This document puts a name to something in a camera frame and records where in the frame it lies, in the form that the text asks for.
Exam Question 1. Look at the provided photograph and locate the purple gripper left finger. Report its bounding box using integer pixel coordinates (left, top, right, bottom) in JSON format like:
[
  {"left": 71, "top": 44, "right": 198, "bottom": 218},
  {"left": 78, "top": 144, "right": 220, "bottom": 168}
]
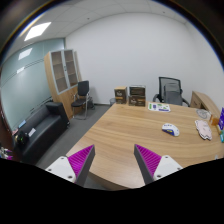
[{"left": 46, "top": 145, "right": 95, "bottom": 187}]

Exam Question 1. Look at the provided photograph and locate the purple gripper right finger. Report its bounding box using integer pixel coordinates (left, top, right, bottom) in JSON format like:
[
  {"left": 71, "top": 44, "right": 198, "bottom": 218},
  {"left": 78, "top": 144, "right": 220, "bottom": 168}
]
[{"left": 134, "top": 144, "right": 182, "bottom": 184}]

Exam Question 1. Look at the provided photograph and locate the white blue computer mouse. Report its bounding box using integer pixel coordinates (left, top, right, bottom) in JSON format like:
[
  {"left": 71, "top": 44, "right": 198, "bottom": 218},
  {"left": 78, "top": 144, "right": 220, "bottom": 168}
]
[{"left": 162, "top": 123, "right": 180, "bottom": 137}]

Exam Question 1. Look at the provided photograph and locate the black leather sofa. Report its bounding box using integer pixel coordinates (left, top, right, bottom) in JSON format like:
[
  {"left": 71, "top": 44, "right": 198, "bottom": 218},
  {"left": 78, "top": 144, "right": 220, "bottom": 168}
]
[{"left": 14, "top": 102, "right": 69, "bottom": 165}]

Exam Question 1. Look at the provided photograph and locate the white green paper sheet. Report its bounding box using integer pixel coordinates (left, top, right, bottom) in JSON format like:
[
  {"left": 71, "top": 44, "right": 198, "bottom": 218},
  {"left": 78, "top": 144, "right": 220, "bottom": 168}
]
[{"left": 148, "top": 102, "right": 170, "bottom": 112}]

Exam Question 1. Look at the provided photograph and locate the black bag on sofa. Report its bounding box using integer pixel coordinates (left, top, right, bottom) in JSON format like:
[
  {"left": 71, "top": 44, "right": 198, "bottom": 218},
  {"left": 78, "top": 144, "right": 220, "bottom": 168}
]
[{"left": 16, "top": 131, "right": 29, "bottom": 147}]

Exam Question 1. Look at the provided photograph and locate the dark cardboard box lower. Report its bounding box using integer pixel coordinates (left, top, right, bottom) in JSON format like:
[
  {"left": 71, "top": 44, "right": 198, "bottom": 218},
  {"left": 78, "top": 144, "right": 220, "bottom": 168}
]
[{"left": 129, "top": 96, "right": 146, "bottom": 106}]

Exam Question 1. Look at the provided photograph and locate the dark cardboard box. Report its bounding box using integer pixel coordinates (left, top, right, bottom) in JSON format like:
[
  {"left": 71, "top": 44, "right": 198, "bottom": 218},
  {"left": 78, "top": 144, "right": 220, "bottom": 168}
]
[
  {"left": 129, "top": 96, "right": 146, "bottom": 106},
  {"left": 129, "top": 85, "right": 146, "bottom": 96}
]

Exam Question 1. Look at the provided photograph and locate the black visitor chair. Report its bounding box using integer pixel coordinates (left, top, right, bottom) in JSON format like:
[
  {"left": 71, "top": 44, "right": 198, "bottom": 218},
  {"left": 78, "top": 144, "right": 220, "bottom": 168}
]
[{"left": 71, "top": 80, "right": 90, "bottom": 110}]

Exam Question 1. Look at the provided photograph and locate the clear plastic bag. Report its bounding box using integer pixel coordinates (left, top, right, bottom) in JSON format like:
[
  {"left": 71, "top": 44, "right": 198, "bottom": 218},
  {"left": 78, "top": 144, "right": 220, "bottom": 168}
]
[{"left": 196, "top": 109, "right": 211, "bottom": 120}]

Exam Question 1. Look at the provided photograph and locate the grey mesh office chair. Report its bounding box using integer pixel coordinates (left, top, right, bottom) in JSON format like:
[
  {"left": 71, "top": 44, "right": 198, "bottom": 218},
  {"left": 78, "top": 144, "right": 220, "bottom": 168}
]
[{"left": 153, "top": 77, "right": 190, "bottom": 106}]

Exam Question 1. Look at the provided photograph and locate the dark cardboard box upper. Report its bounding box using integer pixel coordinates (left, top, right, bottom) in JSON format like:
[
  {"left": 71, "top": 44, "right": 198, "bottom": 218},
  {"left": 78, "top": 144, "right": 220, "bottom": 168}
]
[{"left": 129, "top": 85, "right": 146, "bottom": 96}]

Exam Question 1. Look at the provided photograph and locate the blue box on table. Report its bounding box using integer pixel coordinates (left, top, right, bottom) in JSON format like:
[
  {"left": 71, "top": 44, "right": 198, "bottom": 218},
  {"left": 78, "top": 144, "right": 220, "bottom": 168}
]
[{"left": 218, "top": 107, "right": 224, "bottom": 130}]

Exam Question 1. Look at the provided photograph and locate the wooden glass door cabinet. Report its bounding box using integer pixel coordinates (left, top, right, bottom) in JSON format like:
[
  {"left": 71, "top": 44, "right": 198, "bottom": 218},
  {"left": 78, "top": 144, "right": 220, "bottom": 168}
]
[{"left": 44, "top": 49, "right": 79, "bottom": 119}]

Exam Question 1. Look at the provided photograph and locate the ceiling light panel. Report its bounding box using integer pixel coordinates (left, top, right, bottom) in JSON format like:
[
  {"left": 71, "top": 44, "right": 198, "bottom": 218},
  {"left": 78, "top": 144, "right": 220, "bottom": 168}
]
[{"left": 24, "top": 22, "right": 51, "bottom": 41}]

